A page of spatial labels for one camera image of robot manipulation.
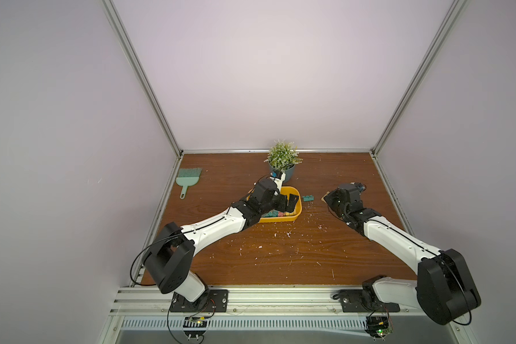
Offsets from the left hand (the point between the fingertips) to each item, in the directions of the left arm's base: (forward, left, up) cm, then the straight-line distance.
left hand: (292, 194), depth 81 cm
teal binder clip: (+9, -10, -16) cm, 21 cm away
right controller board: (-40, -27, -18) cm, 51 cm away
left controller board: (-41, +34, -21) cm, 57 cm away
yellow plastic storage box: (+12, +1, -15) cm, 20 cm away
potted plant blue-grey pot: (+21, +3, 0) cm, 21 cm away
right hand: (+5, -15, -4) cm, 16 cm away
